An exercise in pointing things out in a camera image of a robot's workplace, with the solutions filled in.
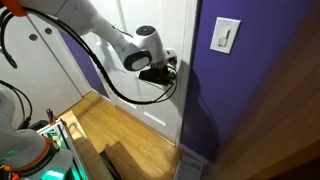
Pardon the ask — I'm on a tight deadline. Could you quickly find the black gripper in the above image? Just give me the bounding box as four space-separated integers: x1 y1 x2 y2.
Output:
138 65 177 86

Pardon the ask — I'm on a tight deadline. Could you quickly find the silver round door knob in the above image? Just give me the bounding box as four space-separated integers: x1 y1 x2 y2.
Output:
164 48 178 66

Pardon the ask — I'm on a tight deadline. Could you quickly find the white panel door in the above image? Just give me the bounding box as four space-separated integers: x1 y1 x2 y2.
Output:
81 0 188 143

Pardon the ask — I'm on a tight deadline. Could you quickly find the white closet door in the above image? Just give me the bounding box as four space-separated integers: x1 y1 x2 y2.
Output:
0 13 92 132

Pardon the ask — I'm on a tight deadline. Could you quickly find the white baseboard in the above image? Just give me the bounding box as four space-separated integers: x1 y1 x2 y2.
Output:
178 143 210 166

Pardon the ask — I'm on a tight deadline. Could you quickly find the dark wooden board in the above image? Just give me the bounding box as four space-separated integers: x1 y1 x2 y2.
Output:
99 141 136 180

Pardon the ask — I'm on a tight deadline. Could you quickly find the light wooden plank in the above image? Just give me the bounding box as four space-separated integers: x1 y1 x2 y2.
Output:
59 109 115 180

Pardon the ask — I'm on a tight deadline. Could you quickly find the brown wooden cabinet side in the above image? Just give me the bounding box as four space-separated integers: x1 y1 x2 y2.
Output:
203 0 320 180

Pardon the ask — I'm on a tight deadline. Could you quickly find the white door frame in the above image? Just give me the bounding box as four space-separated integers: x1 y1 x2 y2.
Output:
174 0 202 147

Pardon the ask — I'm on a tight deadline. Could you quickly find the thick black ribbed cable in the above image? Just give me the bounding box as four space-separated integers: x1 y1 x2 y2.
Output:
0 6 179 106

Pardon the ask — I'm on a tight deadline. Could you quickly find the white light switch plate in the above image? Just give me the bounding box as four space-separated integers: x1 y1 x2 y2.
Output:
209 16 242 55

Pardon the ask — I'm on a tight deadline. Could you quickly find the aluminium frame robot cart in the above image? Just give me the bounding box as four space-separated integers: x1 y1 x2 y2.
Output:
35 118 92 180

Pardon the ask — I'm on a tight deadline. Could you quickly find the thin black cable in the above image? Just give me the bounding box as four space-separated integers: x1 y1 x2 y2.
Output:
0 79 34 130

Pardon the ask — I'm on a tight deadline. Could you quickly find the orange cable clamp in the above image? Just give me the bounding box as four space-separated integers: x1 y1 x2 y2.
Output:
0 0 28 18

